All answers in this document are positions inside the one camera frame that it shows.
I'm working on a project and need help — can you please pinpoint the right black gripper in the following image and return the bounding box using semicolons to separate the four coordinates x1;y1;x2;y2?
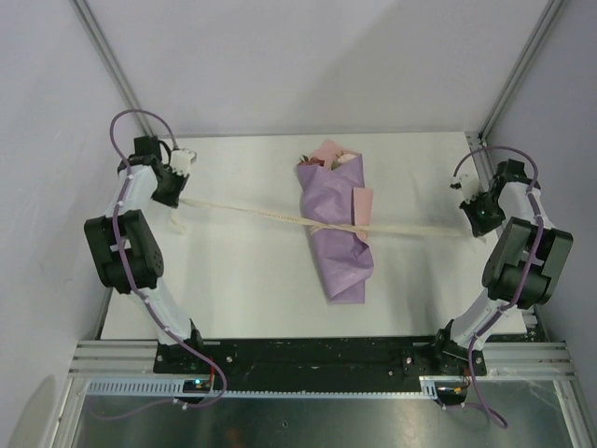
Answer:
459;191;505;237

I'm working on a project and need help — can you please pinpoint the dark pink rose stem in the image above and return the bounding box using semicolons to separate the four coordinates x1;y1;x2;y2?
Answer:
298;155;326;167

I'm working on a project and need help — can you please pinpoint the light pink rose stem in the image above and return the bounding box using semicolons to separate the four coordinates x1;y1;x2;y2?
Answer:
330;151;357;170

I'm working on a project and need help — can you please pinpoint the cream ribbon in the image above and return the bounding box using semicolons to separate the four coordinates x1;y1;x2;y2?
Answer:
179;198;472;238

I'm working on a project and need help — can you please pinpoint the pink wrapping paper sheet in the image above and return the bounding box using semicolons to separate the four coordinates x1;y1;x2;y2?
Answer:
296;140;374;304

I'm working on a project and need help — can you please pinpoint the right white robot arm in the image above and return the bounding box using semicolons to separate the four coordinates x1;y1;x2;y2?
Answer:
430;160;574;374

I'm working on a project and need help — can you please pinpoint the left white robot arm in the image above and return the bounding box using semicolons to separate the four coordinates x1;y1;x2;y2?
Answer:
84;136;206;373

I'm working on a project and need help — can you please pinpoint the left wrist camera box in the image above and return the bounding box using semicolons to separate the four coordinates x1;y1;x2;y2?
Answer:
169;148;197;177

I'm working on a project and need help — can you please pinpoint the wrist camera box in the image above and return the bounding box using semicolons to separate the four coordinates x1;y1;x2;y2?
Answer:
169;148;197;177
450;174;482;203

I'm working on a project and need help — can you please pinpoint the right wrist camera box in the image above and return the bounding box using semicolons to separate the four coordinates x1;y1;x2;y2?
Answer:
450;174;482;203

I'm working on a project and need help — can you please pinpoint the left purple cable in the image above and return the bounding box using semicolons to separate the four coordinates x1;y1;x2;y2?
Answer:
88;108;229;421

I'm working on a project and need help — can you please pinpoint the purple cable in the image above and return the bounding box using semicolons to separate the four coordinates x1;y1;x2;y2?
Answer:
88;108;229;421
454;146;545;430

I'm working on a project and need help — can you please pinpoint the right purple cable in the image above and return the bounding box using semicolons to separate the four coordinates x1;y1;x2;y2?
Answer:
454;146;545;430

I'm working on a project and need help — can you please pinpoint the aluminium frame rail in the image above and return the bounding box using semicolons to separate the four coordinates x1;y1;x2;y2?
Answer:
69;341;158;377

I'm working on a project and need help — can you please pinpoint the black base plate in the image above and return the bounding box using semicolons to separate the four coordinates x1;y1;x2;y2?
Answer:
153;336;487;394

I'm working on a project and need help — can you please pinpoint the white cable duct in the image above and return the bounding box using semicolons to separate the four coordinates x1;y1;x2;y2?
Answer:
87;378;437;399

